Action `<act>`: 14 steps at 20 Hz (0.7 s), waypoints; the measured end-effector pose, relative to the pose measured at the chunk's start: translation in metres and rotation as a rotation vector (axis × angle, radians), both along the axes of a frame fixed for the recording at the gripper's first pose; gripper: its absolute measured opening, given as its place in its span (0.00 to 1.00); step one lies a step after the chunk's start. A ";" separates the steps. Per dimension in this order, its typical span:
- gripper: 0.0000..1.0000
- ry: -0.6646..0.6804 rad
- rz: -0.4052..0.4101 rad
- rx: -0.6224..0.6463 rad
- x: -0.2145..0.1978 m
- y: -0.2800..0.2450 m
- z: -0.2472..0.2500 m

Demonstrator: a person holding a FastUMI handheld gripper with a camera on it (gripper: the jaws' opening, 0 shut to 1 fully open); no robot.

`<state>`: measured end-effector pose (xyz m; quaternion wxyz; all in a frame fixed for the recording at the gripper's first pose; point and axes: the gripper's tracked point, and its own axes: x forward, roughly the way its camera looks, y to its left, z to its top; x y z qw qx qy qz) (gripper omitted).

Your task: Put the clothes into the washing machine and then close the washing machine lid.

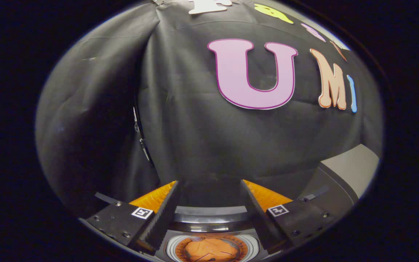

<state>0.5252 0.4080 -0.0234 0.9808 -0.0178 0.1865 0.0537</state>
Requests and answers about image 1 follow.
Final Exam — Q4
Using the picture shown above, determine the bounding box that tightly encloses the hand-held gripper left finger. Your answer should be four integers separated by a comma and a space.
86, 180, 181, 255

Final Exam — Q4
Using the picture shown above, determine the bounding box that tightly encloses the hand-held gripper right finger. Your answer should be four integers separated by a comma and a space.
240, 179, 335, 253

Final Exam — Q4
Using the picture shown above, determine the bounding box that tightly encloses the grey washing machine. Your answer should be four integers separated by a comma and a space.
160, 206, 268, 262

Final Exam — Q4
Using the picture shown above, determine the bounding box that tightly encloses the dark washing machine lid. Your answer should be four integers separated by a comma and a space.
176, 175, 248, 209

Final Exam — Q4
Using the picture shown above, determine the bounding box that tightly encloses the orange shirt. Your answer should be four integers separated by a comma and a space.
185, 237, 240, 262

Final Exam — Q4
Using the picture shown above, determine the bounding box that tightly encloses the black backdrop cloth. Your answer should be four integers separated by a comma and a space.
35, 0, 384, 219

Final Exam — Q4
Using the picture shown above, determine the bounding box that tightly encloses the white cabinet with grey top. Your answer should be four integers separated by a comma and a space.
297, 144, 380, 219

